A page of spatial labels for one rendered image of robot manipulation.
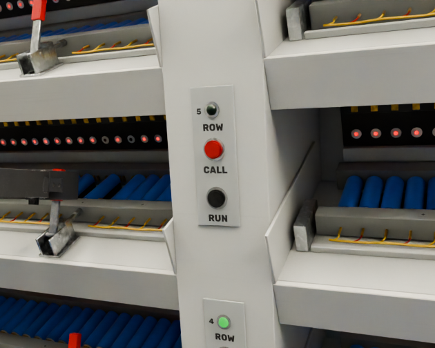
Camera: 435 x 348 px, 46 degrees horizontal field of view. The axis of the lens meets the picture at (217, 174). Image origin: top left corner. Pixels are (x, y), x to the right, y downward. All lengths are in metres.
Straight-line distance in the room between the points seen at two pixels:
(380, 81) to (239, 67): 0.11
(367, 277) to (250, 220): 0.11
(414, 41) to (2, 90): 0.40
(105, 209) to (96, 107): 0.13
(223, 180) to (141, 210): 0.15
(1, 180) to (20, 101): 0.14
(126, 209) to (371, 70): 0.31
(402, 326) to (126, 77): 0.32
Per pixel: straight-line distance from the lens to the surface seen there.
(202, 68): 0.45
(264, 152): 0.44
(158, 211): 0.57
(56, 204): 0.59
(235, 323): 0.49
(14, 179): 0.47
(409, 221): 0.49
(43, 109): 0.57
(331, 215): 0.50
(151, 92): 0.49
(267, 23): 0.44
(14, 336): 0.78
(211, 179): 0.45
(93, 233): 0.60
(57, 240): 0.59
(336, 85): 0.43
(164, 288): 0.52
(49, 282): 0.61
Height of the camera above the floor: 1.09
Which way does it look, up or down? 8 degrees down
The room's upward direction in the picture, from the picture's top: 3 degrees counter-clockwise
